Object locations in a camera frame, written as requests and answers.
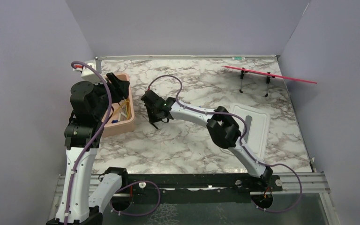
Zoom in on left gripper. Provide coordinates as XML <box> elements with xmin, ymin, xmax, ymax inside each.
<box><xmin>88</xmin><ymin>72</ymin><xmax>130</xmax><ymax>120</ymax></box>

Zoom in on amber rubber tubing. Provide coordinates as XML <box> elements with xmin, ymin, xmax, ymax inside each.
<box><xmin>112</xmin><ymin>100</ymin><xmax>131</xmax><ymax>121</ymax></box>

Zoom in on pink plastic bin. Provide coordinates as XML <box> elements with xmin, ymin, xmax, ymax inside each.
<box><xmin>102</xmin><ymin>86</ymin><xmax>135</xmax><ymax>137</ymax></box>

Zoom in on clear plastic lid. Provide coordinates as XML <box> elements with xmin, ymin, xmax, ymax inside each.
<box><xmin>229</xmin><ymin>103</ymin><xmax>270</xmax><ymax>160</ymax></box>

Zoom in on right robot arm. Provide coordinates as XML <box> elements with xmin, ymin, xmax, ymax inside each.
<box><xmin>141</xmin><ymin>90</ymin><xmax>273</xmax><ymax>191</ymax></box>

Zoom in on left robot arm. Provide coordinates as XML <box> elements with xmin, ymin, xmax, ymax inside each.
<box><xmin>47</xmin><ymin>73</ymin><xmax>131</xmax><ymax>225</ymax></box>

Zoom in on red-edged glass shelf stand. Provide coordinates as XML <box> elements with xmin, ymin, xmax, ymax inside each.
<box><xmin>221</xmin><ymin>66</ymin><xmax>317</xmax><ymax>98</ymax></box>

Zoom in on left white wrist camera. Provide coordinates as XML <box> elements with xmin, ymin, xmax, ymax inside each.
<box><xmin>73</xmin><ymin>63</ymin><xmax>102</xmax><ymax>85</ymax></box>

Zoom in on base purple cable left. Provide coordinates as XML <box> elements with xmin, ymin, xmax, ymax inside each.
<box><xmin>109</xmin><ymin>180</ymin><xmax>161</xmax><ymax>218</ymax></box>

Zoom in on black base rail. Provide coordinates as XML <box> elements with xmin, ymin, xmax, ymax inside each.
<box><xmin>65</xmin><ymin>172</ymin><xmax>330</xmax><ymax>206</ymax></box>

